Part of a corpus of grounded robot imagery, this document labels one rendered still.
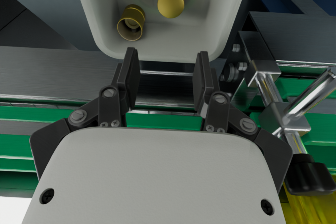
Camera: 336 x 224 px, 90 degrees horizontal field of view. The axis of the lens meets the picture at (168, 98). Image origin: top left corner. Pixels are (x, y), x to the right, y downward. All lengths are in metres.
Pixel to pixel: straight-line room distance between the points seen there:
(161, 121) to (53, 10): 0.45
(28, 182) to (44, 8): 0.43
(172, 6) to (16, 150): 0.28
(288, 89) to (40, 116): 0.35
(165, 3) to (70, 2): 0.36
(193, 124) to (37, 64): 0.30
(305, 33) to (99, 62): 0.33
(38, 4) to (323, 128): 0.63
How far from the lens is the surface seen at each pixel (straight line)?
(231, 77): 0.25
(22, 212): 0.48
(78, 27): 0.59
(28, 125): 0.34
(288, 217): 0.47
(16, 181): 0.54
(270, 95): 0.18
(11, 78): 0.39
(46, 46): 0.86
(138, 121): 0.27
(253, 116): 0.29
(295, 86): 0.24
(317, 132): 0.21
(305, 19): 0.35
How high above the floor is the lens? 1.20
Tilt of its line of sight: 38 degrees down
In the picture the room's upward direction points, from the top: 177 degrees counter-clockwise
